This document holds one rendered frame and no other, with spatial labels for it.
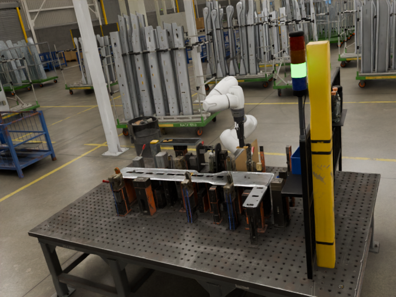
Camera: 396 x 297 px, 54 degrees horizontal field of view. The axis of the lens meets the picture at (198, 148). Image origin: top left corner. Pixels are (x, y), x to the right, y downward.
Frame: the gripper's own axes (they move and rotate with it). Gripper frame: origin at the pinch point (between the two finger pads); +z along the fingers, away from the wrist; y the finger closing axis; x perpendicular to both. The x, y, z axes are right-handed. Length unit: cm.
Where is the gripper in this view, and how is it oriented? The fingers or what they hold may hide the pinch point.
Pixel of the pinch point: (241, 142)
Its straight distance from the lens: 281.6
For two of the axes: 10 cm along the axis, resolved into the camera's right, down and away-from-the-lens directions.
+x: 9.1, 0.2, -4.2
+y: -4.0, 3.8, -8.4
